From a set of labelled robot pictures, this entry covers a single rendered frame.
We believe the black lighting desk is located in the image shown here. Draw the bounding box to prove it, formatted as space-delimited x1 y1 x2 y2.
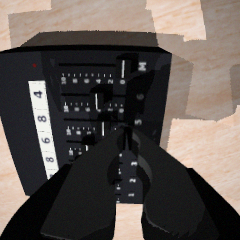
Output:
0 45 172 204

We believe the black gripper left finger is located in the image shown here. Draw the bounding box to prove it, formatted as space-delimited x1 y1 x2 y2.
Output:
0 125 127 240

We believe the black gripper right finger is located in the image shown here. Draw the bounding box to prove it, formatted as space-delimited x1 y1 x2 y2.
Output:
127 125 240 240

